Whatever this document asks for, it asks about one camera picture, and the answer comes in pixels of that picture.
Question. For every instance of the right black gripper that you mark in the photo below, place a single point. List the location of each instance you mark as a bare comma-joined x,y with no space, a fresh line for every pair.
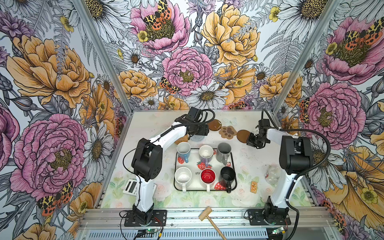
250,143

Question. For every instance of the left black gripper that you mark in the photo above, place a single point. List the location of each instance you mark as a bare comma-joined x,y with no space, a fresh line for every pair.
204,130

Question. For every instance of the blue grey woven coaster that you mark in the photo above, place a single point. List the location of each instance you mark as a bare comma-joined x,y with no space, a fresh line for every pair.
197,138

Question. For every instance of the woven straw round coaster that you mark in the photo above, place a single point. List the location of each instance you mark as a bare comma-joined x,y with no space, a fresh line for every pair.
182,139

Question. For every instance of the brown cork round coaster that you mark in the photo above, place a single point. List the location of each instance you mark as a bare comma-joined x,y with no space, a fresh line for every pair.
243,136

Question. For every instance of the glossy brown round coaster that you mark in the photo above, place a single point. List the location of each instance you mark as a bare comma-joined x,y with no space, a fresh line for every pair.
215,125

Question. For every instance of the brown paw shaped coaster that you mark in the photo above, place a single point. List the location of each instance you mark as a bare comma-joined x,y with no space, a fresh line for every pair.
227,132

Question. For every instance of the grey mug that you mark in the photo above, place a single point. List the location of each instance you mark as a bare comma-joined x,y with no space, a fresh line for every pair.
223,153

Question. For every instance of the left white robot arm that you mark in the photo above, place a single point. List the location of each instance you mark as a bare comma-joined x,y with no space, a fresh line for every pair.
148,158

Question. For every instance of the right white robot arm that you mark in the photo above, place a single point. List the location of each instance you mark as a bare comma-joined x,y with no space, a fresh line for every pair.
295,157

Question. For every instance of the blue floral mug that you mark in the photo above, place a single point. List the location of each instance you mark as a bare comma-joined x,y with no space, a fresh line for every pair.
184,150

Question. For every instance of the purple white mug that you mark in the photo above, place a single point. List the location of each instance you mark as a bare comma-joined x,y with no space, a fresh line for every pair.
206,153

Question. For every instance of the black mug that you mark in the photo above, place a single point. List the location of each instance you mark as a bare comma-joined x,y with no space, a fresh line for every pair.
227,176

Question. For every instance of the small orange biscuit block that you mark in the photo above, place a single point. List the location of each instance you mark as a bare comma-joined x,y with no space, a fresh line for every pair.
254,187

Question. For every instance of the strawberry print serving tray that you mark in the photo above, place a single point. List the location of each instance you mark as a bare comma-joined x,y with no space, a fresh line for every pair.
196,175

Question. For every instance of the red interior white mug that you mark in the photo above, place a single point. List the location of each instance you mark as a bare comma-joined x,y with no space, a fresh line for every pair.
208,177

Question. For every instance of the wooden mallet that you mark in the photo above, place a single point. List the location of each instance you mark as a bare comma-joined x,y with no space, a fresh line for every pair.
205,215

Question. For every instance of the white calculator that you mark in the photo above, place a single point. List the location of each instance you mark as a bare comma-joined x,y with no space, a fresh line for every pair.
135,187

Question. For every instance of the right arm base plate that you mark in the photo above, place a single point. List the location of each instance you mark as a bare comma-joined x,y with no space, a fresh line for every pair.
257,217

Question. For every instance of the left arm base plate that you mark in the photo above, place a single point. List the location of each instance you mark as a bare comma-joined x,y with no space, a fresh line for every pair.
155,218

